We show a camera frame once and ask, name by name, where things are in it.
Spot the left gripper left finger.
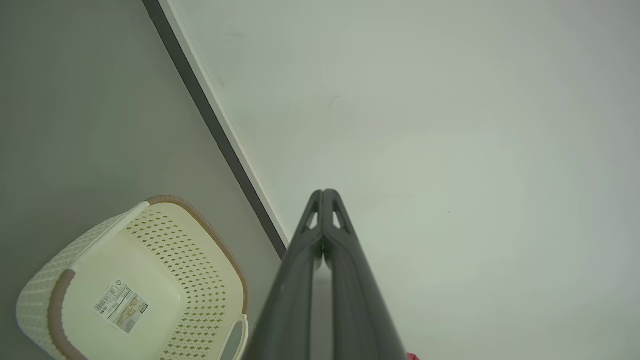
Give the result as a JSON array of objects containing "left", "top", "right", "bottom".
[{"left": 242, "top": 190, "right": 326, "bottom": 360}]

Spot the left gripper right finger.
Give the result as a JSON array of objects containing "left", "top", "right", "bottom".
[{"left": 324, "top": 190, "right": 407, "bottom": 360}]

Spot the cream laundry basket brown rim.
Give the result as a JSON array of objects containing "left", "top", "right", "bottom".
[{"left": 15, "top": 195, "right": 249, "bottom": 360}]

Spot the white barcode label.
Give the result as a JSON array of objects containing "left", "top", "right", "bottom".
[{"left": 92, "top": 280, "right": 150, "bottom": 335}]

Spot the black and white baseboard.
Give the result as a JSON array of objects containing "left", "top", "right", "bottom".
[{"left": 142, "top": 0, "right": 291, "bottom": 259}]

